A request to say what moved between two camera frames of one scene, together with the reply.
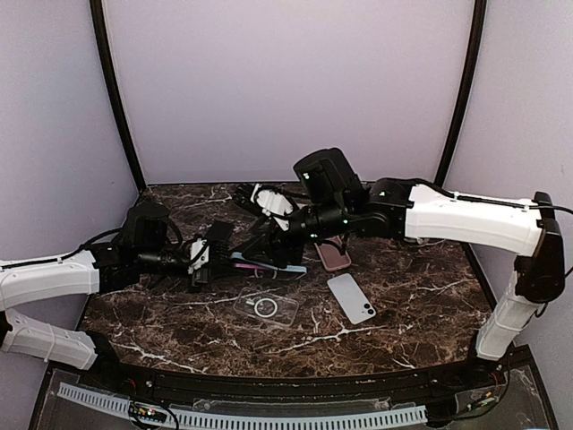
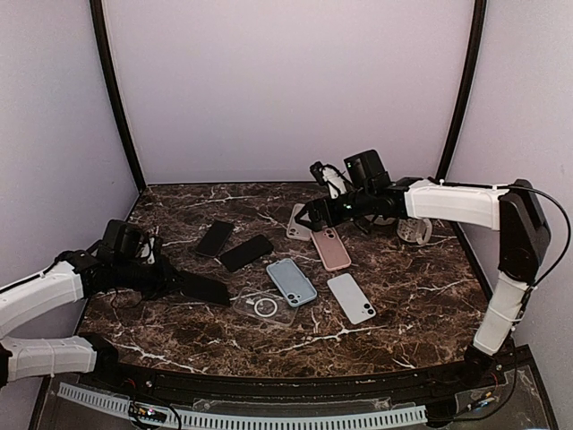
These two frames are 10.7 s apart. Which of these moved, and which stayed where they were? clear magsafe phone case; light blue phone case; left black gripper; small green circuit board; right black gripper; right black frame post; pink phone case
Moved: light blue phone case; left black gripper; right black gripper
Stayed: clear magsafe phone case; right black frame post; pink phone case; small green circuit board
